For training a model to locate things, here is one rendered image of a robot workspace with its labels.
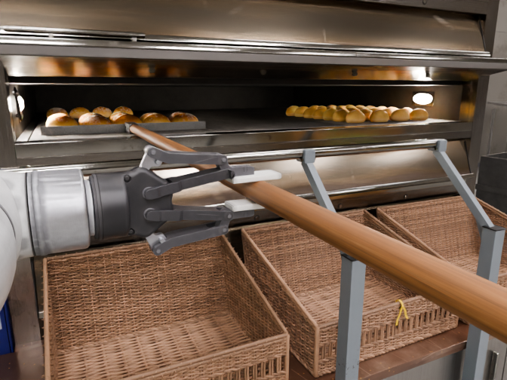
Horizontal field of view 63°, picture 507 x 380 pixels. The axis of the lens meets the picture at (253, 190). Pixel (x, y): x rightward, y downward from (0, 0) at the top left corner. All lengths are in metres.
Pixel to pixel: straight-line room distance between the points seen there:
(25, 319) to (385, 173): 1.38
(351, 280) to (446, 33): 1.26
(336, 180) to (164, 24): 0.83
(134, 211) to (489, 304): 0.36
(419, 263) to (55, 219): 0.33
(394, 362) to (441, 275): 1.02
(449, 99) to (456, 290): 1.93
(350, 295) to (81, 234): 0.68
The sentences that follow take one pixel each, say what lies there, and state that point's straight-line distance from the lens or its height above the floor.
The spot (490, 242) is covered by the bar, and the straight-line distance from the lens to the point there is 1.32.
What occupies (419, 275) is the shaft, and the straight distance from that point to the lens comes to 0.32.
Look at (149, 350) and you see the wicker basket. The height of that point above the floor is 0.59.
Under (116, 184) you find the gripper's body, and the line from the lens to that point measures 0.47.
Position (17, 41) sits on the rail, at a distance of 1.15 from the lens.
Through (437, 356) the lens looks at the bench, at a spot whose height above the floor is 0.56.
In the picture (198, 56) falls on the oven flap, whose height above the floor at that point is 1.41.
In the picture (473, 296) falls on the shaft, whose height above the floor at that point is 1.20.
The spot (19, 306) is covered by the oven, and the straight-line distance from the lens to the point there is 1.44.
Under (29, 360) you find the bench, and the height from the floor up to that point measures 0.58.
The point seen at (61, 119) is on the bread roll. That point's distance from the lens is 1.50.
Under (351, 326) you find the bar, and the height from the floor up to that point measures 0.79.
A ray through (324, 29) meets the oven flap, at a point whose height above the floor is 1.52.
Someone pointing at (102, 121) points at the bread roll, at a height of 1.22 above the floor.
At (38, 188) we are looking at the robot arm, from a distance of 0.46.
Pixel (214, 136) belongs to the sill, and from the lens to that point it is 1.37.
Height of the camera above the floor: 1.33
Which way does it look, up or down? 14 degrees down
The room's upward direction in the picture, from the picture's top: straight up
